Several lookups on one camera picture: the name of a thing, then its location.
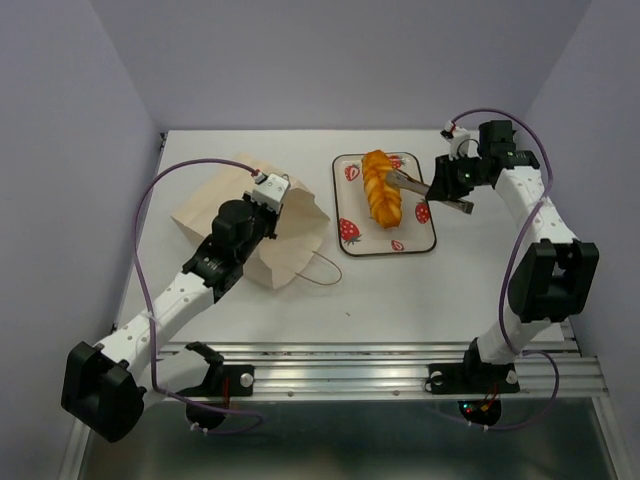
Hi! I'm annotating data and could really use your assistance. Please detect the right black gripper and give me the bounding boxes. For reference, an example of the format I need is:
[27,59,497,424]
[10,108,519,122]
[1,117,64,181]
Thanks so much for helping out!
[424,151,490,201]

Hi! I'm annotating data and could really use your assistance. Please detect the metal tongs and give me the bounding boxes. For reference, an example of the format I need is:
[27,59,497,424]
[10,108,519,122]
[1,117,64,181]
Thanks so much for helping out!
[385,170,474,215]

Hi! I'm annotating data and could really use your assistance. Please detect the brown paper bag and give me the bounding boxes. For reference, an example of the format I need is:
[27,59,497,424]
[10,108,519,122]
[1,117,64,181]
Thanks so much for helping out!
[171,166,342,290]

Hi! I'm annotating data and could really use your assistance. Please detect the orange braided fake bread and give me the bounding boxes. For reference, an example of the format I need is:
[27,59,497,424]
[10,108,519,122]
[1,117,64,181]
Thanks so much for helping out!
[361,150,402,229]

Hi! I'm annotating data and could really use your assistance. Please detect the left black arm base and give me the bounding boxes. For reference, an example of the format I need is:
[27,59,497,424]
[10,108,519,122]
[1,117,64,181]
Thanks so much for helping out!
[160,342,264,436]

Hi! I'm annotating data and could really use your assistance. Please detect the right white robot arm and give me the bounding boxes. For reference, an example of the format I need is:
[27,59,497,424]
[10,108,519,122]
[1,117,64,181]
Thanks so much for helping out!
[426,120,599,390]

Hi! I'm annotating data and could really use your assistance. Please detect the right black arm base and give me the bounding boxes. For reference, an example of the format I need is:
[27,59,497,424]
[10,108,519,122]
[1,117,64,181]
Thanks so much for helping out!
[424,339,520,429]

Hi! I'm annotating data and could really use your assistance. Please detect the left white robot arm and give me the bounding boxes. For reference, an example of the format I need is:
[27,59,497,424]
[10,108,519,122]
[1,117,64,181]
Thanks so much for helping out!
[61,189,285,443]

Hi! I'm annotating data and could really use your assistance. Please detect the strawberry pattern tray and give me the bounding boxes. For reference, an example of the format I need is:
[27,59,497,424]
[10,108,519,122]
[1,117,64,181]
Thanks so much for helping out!
[332,150,436,257]

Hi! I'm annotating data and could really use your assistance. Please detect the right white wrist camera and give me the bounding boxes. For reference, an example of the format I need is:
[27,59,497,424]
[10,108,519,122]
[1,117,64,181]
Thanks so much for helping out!
[440,121,472,160]

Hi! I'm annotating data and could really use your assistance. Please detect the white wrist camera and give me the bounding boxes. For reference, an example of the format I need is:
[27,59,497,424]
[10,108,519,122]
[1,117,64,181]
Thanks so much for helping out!
[250,172,291,215]
[440,121,472,160]

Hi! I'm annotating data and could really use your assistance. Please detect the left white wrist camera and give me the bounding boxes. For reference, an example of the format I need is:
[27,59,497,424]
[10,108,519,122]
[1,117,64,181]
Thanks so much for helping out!
[250,172,291,215]

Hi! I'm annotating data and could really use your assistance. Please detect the aluminium mounting rail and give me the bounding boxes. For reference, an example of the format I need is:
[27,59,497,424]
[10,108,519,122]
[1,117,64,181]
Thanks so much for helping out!
[211,341,608,402]

